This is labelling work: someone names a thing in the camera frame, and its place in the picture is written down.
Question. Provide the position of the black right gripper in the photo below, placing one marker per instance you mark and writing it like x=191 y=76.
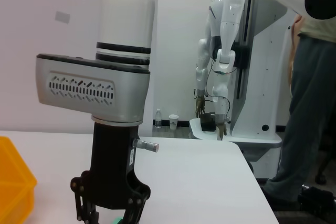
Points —
x=113 y=155

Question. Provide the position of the mint green utility knife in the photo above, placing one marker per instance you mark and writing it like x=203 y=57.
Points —
x=118 y=221

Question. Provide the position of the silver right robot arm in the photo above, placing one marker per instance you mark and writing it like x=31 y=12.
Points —
x=92 y=85

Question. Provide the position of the bare person forearm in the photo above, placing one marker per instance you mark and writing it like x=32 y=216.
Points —
x=296 y=27

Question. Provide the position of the small clear plastic bottle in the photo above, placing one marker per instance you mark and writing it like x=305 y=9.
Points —
x=158 y=120

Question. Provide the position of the yellow plastic bin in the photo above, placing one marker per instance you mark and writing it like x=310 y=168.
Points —
x=13 y=171

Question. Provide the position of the white paper coffee cup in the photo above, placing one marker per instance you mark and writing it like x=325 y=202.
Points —
x=173 y=123

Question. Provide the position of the small black box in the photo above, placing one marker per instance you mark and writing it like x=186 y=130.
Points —
x=208 y=124

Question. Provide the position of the white humanoid robot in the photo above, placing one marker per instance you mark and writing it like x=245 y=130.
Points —
x=262 y=77
x=227 y=24

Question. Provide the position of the person in grey trousers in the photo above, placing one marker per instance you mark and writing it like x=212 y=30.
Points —
x=309 y=103

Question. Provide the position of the white wall plate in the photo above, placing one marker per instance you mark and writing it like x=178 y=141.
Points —
x=62 y=16

